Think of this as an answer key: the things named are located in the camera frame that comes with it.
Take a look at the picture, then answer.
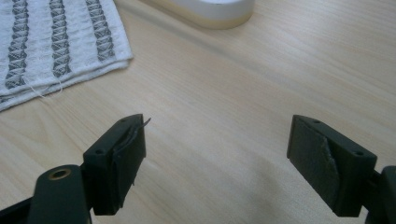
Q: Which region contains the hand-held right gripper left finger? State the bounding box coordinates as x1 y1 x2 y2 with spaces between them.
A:
82 113 152 217

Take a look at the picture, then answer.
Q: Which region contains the white round container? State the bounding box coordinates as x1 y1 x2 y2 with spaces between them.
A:
138 0 256 31

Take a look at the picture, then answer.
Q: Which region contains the white grey-striped cloth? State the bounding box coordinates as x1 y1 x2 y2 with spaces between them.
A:
0 0 134 112

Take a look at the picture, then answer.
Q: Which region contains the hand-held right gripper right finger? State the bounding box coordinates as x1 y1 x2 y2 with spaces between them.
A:
286 114 378 218

